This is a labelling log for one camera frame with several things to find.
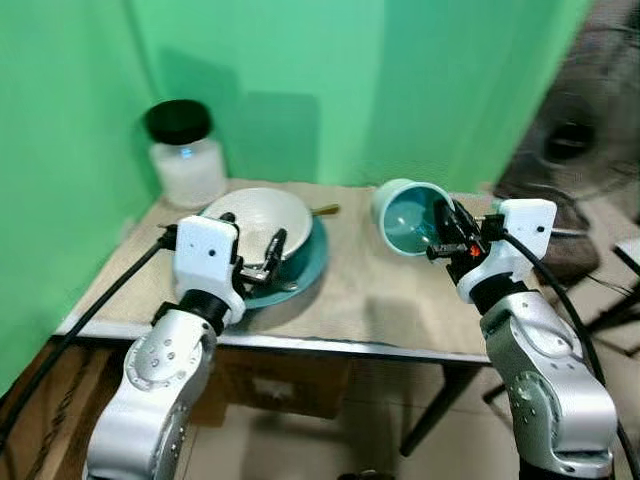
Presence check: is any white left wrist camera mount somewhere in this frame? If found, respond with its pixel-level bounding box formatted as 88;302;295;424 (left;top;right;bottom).
172;214;247;327

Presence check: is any teal ceramic cup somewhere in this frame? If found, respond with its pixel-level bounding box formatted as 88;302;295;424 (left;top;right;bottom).
371;178;457;258

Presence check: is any black standing fan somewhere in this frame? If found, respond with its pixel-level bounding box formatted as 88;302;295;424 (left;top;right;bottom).
494;24;640;283

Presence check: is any glass jar with black lid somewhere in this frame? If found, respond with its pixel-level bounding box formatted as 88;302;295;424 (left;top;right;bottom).
142;99;230;210

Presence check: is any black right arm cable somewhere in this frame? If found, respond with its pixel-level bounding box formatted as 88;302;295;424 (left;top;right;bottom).
500;231;640;480

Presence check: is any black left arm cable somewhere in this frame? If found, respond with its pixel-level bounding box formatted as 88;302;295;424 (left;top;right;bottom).
0;226;180;446

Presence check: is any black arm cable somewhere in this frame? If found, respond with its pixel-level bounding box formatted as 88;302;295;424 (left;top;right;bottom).
0;226;180;446
500;231;640;480

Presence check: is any brown wooden panel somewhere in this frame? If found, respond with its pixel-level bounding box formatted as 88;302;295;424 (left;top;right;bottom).
0;338;123;480

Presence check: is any white ceramic bowl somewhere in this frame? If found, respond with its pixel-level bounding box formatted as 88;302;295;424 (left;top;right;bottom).
199;186;315;271

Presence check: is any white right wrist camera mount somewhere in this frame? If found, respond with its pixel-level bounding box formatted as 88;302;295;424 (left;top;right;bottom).
456;198;559;305

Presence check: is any black metal table leg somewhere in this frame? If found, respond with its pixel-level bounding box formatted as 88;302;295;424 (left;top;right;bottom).
399;362;483;458

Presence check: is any teal ceramic plate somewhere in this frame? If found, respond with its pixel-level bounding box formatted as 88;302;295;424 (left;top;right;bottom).
214;214;330;310

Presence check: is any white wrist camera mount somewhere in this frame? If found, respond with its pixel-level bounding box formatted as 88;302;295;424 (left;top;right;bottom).
456;198;559;305
172;214;247;327

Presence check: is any grey side table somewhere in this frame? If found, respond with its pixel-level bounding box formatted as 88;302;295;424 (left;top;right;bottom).
608;237;640;279

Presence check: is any brown cardboard box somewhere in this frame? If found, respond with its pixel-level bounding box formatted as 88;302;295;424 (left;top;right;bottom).
212;348;353;421

